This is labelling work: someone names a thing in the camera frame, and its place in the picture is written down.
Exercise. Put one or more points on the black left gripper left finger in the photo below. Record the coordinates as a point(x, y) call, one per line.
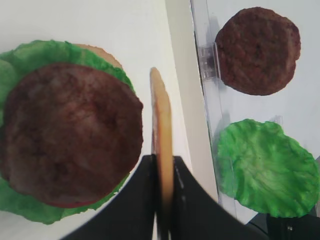
point(130, 215)

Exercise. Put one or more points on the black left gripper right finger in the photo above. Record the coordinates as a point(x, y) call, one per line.
point(196, 216)

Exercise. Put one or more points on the green lettuce leaf in holder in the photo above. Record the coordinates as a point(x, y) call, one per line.
point(267, 171)

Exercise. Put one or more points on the brown meat patty on plate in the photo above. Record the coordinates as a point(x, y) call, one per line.
point(71, 133)

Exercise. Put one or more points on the green lettuce leaf on plate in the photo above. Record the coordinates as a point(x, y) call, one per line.
point(14, 65)

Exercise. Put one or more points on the bread slice under lettuce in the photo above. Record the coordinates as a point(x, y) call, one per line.
point(103, 54)

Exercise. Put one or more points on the brown meat patty in holder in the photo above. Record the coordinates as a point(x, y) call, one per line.
point(257, 51)

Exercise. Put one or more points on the clear acrylic holder rail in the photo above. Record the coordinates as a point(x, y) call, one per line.
point(209, 77)

